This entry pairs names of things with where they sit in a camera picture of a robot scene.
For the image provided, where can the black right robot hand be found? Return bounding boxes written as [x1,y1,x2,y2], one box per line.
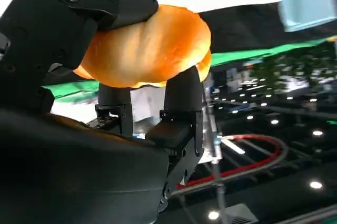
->
[0,0,205,224]

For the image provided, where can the orange white toy bread roll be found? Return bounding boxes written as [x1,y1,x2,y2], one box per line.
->
[72,4,212,89]

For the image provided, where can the grey metal pole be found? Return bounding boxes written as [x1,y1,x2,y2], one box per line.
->
[203,84,227,224]

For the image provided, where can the pale green mug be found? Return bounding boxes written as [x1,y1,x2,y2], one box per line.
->
[278,0,337,33]

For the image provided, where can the red cable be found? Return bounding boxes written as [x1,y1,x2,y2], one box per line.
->
[175,134,282,190]

